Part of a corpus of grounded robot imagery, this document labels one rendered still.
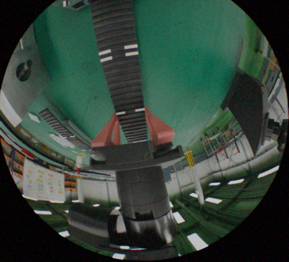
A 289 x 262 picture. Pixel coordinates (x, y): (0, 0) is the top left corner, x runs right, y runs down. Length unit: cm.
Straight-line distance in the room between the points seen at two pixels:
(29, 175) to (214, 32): 316
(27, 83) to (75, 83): 9
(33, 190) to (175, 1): 323
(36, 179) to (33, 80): 295
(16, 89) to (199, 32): 28
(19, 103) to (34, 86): 4
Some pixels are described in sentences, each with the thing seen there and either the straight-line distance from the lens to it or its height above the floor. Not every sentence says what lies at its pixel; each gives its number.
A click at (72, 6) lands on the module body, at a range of 15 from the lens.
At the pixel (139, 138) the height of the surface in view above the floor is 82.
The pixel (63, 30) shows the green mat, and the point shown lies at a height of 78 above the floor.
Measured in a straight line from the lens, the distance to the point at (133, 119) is 16.
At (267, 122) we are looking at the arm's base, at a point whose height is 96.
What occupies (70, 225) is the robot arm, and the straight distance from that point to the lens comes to 15.
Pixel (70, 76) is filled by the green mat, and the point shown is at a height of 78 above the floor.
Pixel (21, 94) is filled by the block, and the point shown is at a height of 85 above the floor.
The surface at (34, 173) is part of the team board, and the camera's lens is 303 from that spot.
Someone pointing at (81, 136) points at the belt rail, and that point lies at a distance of 30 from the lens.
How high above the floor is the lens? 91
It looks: 39 degrees down
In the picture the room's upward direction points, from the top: 168 degrees clockwise
